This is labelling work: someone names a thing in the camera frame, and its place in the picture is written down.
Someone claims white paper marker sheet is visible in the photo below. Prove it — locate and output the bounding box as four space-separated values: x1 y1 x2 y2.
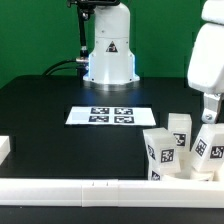
66 106 156 126

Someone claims white block left edge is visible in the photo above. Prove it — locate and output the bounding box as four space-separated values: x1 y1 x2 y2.
0 136 10 165

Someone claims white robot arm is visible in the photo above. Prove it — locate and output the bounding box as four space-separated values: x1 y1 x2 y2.
83 0 224 123

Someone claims black cable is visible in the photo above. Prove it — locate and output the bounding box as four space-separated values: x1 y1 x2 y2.
41 59 88 78

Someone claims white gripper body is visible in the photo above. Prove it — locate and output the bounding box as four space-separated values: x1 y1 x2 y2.
187 23 224 94

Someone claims white obstacle fence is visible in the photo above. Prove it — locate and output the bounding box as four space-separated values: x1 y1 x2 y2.
0 178 224 208

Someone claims white round stool seat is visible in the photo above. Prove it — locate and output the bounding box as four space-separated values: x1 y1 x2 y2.
147 156 224 183

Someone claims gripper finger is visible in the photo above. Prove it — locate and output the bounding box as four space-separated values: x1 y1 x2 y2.
202 93 223 124

